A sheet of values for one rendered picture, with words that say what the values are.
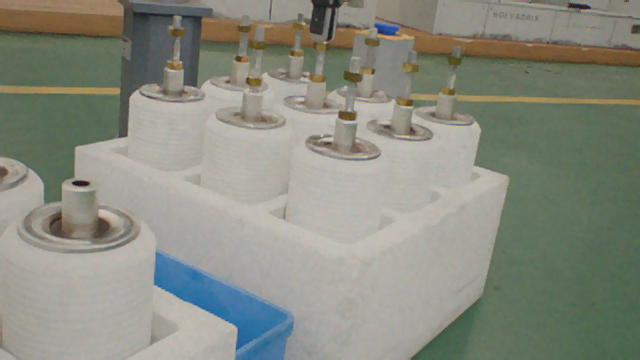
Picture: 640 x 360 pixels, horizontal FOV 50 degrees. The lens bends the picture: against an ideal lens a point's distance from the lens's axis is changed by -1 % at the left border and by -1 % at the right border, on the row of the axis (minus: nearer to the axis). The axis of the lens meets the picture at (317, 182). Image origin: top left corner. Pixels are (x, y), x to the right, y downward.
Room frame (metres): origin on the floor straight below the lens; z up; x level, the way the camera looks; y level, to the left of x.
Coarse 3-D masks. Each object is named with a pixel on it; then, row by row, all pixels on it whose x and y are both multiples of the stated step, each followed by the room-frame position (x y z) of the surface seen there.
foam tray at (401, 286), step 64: (128, 192) 0.71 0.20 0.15; (192, 192) 0.67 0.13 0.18; (448, 192) 0.78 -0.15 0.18; (192, 256) 0.66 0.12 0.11; (256, 256) 0.61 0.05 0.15; (320, 256) 0.58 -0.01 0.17; (384, 256) 0.60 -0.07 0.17; (448, 256) 0.74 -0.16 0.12; (320, 320) 0.57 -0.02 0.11; (384, 320) 0.62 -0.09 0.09; (448, 320) 0.78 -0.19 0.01
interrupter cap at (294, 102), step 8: (288, 96) 0.84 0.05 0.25; (296, 96) 0.85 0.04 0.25; (304, 96) 0.86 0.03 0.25; (288, 104) 0.80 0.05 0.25; (296, 104) 0.81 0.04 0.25; (328, 104) 0.84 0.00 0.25; (336, 104) 0.84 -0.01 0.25; (312, 112) 0.79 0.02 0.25; (320, 112) 0.79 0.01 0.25; (328, 112) 0.79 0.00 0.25; (336, 112) 0.80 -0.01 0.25
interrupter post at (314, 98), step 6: (312, 84) 0.81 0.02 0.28; (318, 84) 0.81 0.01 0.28; (324, 84) 0.82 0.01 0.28; (306, 90) 0.82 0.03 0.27; (312, 90) 0.81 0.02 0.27; (318, 90) 0.81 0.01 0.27; (324, 90) 0.82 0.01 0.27; (306, 96) 0.82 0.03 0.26; (312, 96) 0.81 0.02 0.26; (318, 96) 0.81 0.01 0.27; (306, 102) 0.82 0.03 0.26; (312, 102) 0.81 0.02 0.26; (318, 102) 0.81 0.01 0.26
